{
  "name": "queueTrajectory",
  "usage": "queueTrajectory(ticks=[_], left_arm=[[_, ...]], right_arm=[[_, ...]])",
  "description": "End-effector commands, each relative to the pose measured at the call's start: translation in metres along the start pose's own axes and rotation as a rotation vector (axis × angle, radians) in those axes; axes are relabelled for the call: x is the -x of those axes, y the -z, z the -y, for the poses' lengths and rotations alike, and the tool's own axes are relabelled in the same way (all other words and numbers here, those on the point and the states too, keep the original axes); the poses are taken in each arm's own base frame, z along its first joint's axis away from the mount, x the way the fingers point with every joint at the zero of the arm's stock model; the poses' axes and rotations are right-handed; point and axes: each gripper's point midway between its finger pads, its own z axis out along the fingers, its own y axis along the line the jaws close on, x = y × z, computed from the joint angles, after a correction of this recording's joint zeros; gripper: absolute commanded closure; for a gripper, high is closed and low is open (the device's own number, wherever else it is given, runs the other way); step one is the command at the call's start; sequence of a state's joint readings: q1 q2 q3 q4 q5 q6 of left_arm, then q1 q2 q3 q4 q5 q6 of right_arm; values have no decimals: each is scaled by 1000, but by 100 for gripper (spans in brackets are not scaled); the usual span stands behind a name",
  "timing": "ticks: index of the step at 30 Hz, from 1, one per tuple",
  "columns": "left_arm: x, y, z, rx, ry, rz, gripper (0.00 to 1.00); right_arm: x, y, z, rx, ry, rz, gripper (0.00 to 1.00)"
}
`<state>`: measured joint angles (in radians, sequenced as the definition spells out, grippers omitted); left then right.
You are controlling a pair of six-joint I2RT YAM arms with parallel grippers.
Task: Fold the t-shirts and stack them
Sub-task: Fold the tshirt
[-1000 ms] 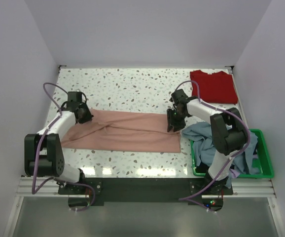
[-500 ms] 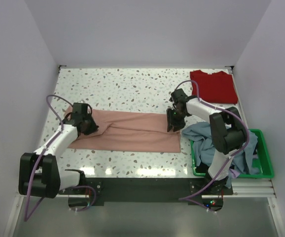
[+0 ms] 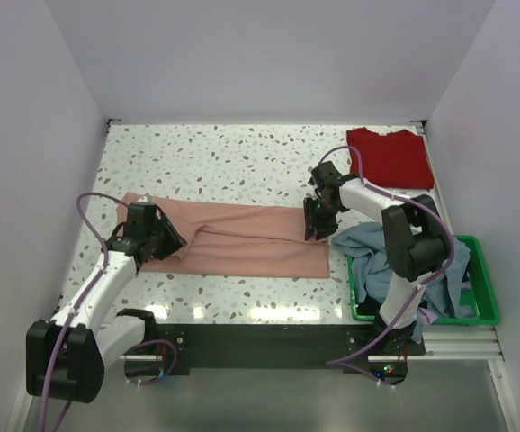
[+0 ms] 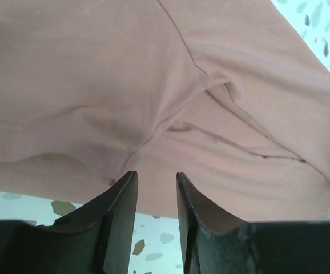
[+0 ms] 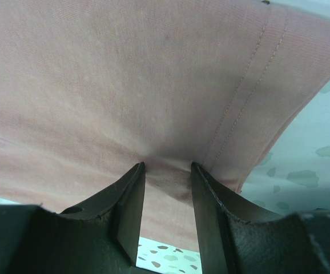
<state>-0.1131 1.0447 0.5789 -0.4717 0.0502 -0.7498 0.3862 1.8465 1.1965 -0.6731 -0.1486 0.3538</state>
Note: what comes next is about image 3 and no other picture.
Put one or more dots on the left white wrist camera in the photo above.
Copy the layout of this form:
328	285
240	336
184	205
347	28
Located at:
146	198

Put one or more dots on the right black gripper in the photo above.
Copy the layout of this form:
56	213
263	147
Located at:
323	229

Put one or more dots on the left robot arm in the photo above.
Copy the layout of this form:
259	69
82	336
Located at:
68	355

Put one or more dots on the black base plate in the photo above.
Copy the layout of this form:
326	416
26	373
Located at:
269	346

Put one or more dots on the pink t shirt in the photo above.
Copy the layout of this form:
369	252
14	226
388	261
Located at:
239	240

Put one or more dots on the aluminium frame rail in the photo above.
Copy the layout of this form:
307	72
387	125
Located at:
456	343

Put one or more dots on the folded red t shirt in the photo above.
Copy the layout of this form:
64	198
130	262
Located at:
392	160

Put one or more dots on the black garment in bin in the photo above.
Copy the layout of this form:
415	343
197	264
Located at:
369	307

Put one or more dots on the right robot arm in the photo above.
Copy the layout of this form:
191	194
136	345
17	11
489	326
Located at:
418	244

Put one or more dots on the blue grey t shirt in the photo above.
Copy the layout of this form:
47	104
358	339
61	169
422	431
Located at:
364	243

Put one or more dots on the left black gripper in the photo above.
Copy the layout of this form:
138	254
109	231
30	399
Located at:
174	241

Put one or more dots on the green plastic bin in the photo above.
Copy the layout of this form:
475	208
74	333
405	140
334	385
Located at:
480	294

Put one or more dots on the lavender garment in bin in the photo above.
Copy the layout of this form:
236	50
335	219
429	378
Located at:
426	317

